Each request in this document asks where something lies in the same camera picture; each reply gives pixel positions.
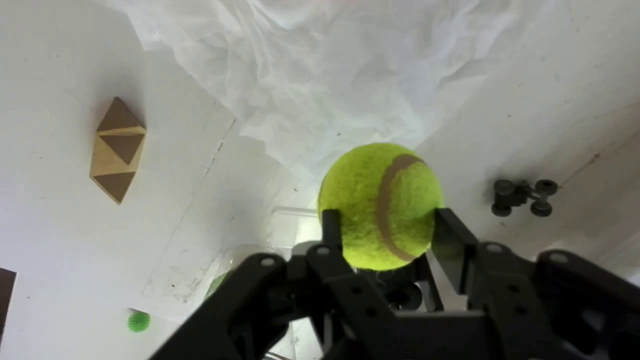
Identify white crumpled cloth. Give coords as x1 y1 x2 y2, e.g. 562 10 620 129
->
99 0 553 178

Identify wooden geometric block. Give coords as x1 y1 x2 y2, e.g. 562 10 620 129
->
91 98 146 204

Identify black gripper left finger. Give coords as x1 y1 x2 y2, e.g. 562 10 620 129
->
150 210 404 360

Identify small green ball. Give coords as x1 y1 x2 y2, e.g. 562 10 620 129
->
129 310 150 333

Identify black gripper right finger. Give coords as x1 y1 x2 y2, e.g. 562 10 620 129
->
412 208 640 360

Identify yellow-green tennis ball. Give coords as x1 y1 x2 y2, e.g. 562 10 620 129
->
319 142 445 273

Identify black toy wheels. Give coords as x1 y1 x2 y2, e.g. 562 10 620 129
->
493 178 558 218

